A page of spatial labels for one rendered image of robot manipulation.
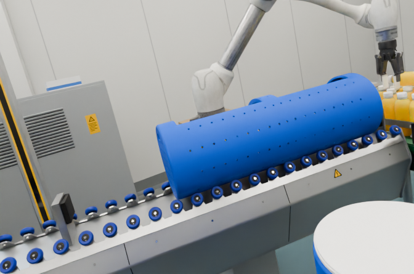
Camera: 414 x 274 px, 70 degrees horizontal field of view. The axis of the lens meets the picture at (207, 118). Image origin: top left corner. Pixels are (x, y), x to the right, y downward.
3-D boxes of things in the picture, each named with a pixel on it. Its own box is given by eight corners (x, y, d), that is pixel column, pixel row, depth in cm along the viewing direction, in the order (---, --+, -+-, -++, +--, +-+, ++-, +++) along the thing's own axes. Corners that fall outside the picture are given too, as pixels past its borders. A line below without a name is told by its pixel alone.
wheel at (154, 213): (146, 210, 100) (146, 209, 98) (159, 205, 101) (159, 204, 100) (150, 223, 98) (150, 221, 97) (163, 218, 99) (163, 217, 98)
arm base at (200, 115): (185, 122, 169) (183, 112, 168) (220, 112, 177) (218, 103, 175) (196, 127, 153) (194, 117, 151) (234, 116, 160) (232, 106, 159)
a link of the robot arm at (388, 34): (386, 28, 132) (387, 41, 133) (401, 24, 134) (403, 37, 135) (369, 31, 140) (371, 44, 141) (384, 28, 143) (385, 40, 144)
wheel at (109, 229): (101, 225, 96) (100, 224, 95) (116, 220, 98) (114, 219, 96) (105, 239, 94) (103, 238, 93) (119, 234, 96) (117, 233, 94)
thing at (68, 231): (69, 233, 106) (56, 194, 103) (81, 229, 107) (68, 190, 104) (65, 248, 97) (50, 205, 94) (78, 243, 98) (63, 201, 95)
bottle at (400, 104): (403, 138, 131) (400, 98, 128) (392, 135, 138) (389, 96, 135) (419, 135, 132) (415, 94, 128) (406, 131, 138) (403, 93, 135)
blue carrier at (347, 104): (170, 190, 123) (152, 125, 121) (340, 133, 145) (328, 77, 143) (182, 210, 95) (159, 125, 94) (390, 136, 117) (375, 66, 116)
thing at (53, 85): (47, 92, 229) (44, 83, 227) (79, 85, 241) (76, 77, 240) (49, 91, 219) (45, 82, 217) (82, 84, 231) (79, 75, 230)
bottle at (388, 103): (401, 130, 142) (397, 92, 138) (400, 134, 137) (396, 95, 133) (384, 130, 146) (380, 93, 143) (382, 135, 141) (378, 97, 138)
